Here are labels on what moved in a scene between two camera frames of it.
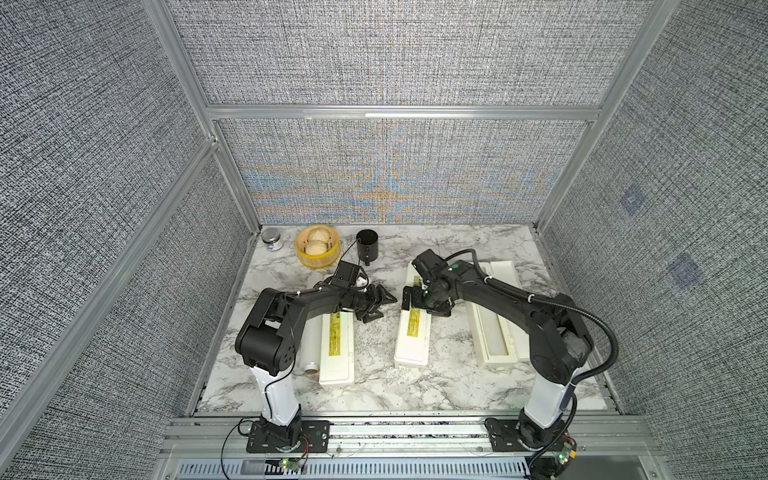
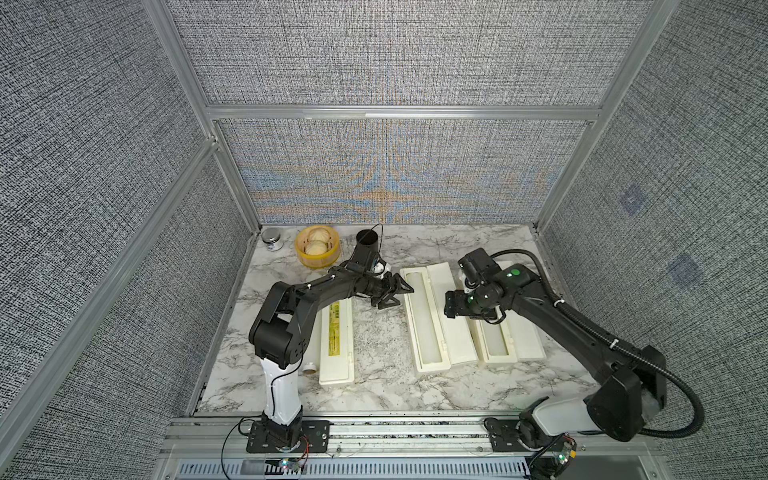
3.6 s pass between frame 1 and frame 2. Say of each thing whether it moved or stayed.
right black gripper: moved
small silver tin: stayed
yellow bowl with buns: stayed
